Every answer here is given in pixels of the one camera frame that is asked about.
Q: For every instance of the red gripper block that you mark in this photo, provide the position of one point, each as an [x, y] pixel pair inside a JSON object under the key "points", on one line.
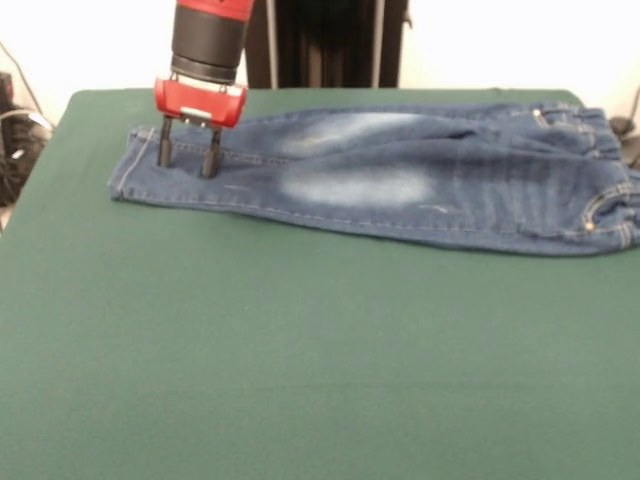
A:
{"points": [[200, 102]]}

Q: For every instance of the blue denim jeans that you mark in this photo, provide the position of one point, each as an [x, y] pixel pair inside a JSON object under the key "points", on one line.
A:
{"points": [[400, 175]]}

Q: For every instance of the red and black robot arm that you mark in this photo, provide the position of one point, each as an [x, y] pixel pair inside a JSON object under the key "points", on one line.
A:
{"points": [[210, 35]]}

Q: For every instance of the dark green table cloth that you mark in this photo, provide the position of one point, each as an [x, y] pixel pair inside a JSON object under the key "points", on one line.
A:
{"points": [[250, 350]]}

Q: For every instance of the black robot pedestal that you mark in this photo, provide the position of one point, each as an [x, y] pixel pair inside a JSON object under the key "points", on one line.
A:
{"points": [[325, 45]]}

